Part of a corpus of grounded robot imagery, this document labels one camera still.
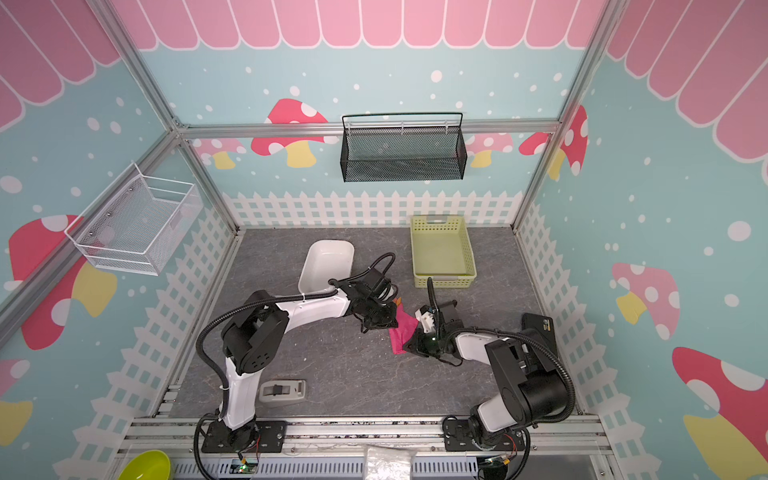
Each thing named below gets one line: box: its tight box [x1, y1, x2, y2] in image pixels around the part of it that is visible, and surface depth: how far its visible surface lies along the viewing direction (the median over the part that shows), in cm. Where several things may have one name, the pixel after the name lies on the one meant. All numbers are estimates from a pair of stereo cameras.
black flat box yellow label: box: [522, 313, 556, 346], surface depth 94 cm
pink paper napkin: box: [389, 304, 419, 355], surface depth 93 cm
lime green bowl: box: [118, 449, 172, 480], surface depth 70 cm
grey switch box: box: [259, 379, 306, 401], surface depth 81 cm
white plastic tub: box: [298, 239, 355, 295], surface depth 111 cm
